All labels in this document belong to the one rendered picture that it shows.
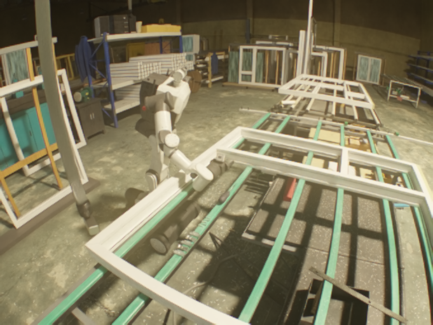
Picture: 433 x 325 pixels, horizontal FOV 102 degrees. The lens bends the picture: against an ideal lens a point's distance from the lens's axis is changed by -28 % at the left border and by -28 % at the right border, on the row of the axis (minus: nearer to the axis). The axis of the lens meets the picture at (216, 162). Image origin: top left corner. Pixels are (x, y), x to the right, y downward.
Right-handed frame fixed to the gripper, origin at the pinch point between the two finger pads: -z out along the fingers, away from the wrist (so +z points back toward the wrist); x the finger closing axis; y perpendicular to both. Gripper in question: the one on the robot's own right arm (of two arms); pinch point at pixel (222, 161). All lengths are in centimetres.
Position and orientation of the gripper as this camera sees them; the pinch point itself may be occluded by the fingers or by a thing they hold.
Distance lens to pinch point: 146.2
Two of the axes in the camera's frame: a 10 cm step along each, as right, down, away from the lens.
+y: 0.2, 8.8, 4.7
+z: -4.8, 4.2, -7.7
